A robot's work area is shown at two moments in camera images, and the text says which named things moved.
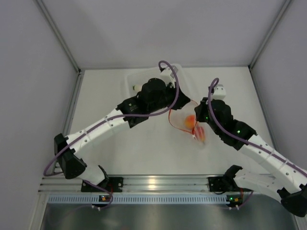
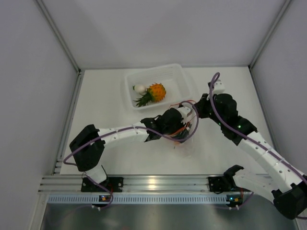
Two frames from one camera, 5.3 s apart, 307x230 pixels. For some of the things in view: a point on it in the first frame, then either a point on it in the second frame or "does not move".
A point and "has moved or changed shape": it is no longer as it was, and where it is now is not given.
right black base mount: x=219 y=184 does not move
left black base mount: x=114 y=184 does not move
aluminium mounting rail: x=140 y=184 does not move
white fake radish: x=137 y=87 does not move
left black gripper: x=181 y=100 to x=181 y=124
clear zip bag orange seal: x=184 y=119 has moved or changed shape
